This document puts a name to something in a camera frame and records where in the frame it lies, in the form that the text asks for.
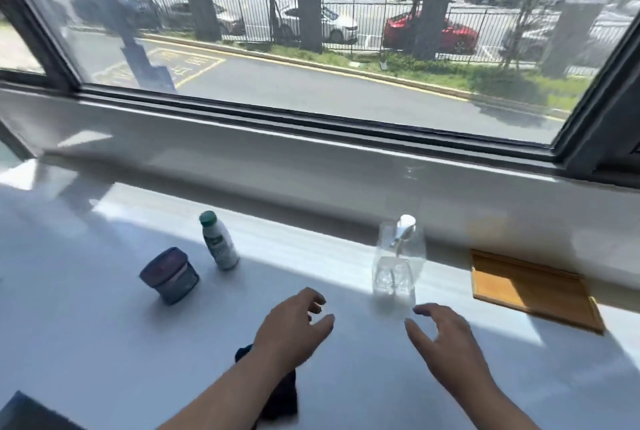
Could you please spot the blue pole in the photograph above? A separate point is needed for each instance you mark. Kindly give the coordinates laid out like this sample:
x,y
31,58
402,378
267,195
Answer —
x,y
107,9

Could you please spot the wooden tray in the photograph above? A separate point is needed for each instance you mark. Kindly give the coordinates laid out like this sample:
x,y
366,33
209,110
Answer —
x,y
530,289

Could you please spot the person's left forearm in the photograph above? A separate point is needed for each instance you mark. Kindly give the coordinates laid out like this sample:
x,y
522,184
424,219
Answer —
x,y
225,399

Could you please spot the white bottle green cap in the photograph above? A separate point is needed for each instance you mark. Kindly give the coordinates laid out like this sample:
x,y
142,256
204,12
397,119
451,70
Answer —
x,y
220,244

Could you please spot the clear spray bottle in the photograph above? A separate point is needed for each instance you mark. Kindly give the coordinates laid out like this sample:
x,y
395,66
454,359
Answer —
x,y
395,274

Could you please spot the black window frame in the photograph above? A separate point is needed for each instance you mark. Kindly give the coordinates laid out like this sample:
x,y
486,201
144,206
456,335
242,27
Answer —
x,y
300,117

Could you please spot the row of parked cars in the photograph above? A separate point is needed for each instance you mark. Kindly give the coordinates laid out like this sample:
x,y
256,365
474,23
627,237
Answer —
x,y
462,37

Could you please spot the white table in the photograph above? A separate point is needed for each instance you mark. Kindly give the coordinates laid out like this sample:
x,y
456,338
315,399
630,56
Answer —
x,y
125,354

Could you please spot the dark grey angular object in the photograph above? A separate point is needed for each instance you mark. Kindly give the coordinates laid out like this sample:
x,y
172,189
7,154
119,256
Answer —
x,y
30,414

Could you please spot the black cloth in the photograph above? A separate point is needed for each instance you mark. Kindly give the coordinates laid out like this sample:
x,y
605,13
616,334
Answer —
x,y
282,399

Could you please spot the dark lidded plastic container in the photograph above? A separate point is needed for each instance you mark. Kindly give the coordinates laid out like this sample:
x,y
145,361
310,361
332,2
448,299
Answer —
x,y
167,274

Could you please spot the person's right hand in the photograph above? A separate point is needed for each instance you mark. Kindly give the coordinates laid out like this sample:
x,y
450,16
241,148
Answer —
x,y
450,349

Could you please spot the person's left hand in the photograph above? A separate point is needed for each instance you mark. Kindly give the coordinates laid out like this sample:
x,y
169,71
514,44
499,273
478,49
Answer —
x,y
290,329

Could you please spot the black fence with grey pillars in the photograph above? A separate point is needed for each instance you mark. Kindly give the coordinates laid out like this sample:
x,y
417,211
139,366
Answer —
x,y
200,4

